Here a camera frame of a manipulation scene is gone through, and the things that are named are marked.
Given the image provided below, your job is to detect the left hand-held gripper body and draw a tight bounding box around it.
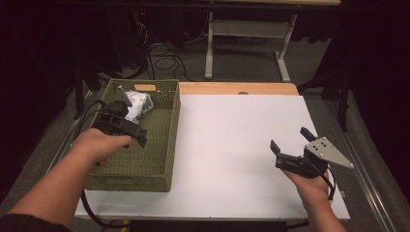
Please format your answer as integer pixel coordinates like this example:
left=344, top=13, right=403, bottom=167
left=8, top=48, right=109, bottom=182
left=92, top=86, right=143, bottom=140

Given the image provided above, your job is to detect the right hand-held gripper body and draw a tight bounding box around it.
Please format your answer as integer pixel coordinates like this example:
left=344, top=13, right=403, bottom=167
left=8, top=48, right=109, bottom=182
left=275, top=136, right=355, bottom=180

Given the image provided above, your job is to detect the green woven basket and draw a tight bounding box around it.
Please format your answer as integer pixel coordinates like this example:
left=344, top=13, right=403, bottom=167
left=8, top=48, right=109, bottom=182
left=84, top=78, right=182, bottom=193

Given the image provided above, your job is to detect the person's left hand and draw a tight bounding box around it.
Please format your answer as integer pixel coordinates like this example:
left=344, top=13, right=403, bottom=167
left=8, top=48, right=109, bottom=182
left=73, top=128, right=137, bottom=172

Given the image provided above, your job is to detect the person's right hand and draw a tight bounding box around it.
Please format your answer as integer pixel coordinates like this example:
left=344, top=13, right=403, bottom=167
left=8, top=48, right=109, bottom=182
left=281, top=169, right=333, bottom=211

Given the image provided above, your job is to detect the black stand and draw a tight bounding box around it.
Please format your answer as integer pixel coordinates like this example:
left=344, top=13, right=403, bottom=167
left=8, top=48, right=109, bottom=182
left=72, top=57, right=104, bottom=120
left=298, top=64, right=353, bottom=131

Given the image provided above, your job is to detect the white sheet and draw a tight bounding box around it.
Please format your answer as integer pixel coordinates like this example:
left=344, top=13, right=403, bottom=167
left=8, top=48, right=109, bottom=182
left=74, top=94, right=351, bottom=221

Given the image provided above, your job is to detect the white-framed desk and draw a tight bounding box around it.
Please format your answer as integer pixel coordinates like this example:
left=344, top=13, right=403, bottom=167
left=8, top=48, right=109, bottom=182
left=204, top=0, right=342, bottom=83

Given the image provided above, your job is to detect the dark sleeve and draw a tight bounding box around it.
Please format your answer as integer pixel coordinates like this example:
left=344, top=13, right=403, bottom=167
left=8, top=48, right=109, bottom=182
left=0, top=213, right=73, bottom=232

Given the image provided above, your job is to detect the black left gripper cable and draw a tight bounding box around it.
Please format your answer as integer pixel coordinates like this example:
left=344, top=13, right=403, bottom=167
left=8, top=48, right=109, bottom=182
left=74, top=100, right=132, bottom=230

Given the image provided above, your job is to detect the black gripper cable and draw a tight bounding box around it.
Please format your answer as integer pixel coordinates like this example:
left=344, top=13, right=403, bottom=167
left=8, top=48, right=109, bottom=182
left=74, top=100, right=132, bottom=230
left=306, top=158, right=337, bottom=204

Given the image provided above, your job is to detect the metal floor rail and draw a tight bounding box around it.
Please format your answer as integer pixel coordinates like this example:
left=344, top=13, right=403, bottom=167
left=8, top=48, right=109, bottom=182
left=324, top=98, right=398, bottom=232

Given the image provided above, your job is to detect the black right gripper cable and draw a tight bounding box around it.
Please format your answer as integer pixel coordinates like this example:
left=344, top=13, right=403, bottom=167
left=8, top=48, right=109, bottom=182
left=306, top=158, right=337, bottom=204

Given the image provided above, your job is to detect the tangle of black floor cables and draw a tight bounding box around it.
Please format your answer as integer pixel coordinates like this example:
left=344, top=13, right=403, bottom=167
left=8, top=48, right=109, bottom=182
left=129, top=9, right=196, bottom=82

